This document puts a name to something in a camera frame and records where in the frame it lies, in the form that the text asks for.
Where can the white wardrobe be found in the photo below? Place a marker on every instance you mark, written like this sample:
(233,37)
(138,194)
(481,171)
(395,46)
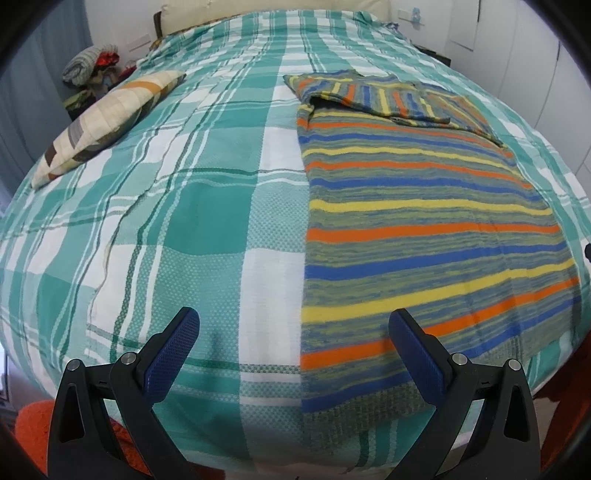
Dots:
(531,60)

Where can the orange fuzzy rug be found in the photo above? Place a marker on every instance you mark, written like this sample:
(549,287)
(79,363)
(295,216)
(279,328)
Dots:
(32,429)

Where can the cream headboard cushion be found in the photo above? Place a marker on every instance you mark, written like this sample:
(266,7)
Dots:
(277,10)

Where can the white paper sheet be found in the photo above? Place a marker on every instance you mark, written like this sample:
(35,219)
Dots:
(464,25)

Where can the multicolour striped knit sweater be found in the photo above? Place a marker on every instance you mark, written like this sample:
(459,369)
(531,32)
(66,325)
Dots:
(415,221)

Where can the green white plaid blanket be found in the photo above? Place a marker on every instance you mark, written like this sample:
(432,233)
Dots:
(194,207)

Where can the grey knit cloth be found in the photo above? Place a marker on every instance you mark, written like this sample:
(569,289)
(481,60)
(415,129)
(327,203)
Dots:
(81,64)

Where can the dark nightstand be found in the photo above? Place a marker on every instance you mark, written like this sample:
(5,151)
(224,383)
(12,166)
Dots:
(434,54)

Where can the green patterned cloth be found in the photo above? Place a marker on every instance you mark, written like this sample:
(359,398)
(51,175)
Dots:
(79,100)

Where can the person's red clothing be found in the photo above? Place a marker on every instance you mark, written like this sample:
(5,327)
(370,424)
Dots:
(561,415)

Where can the grey blue curtain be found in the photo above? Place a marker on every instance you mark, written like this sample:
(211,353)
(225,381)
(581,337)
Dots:
(32,69)

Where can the red cloth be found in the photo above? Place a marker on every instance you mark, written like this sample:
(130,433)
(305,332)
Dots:
(107,59)

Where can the beige patchwork pillow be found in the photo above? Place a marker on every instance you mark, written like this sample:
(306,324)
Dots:
(106,122)

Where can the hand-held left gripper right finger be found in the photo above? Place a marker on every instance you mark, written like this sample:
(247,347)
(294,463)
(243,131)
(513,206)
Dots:
(415,362)

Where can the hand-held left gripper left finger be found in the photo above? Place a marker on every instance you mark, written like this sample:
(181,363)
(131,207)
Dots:
(170,362)

